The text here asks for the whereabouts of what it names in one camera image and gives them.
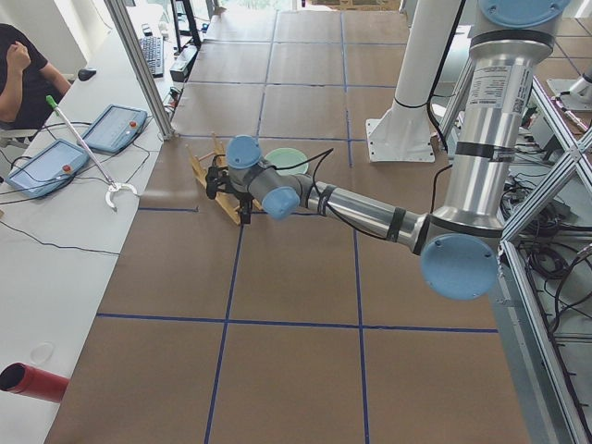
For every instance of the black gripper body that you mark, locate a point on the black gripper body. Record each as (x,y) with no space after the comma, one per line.
(245,203)

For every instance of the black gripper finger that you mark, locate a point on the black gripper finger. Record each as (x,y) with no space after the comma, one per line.
(245,218)

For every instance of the mint green plate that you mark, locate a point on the mint green plate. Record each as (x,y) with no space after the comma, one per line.
(288,161)

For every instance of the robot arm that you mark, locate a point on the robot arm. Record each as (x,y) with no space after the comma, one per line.
(574,95)
(457,243)

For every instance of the reacher grabber stick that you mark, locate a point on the reacher grabber stick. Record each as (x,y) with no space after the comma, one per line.
(113,186)

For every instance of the far blue teach pendant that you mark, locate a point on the far blue teach pendant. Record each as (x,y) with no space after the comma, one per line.
(115,129)

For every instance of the blue teach pendant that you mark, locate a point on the blue teach pendant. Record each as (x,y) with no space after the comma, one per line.
(115,129)
(49,170)

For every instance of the black keyboard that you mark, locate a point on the black keyboard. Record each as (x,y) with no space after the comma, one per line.
(153,52)

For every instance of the near blue teach pendant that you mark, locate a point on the near blue teach pendant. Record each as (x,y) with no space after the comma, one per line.
(49,170)

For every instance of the black computer mouse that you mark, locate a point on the black computer mouse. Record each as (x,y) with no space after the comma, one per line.
(86,74)

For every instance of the person in black shirt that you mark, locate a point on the person in black shirt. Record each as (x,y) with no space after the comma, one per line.
(27,78)

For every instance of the red cylinder bottle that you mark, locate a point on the red cylinder bottle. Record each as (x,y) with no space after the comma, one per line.
(30,381)

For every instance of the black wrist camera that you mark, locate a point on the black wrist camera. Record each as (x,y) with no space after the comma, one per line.
(216,178)

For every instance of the white camera mast with base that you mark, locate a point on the white camera mast with base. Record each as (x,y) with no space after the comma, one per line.
(403,133)

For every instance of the aluminium frame post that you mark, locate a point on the aluminium frame post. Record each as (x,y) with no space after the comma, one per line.
(123,24)

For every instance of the aluminium frame side table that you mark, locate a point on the aluminium frame side table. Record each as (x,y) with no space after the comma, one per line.
(545,320)

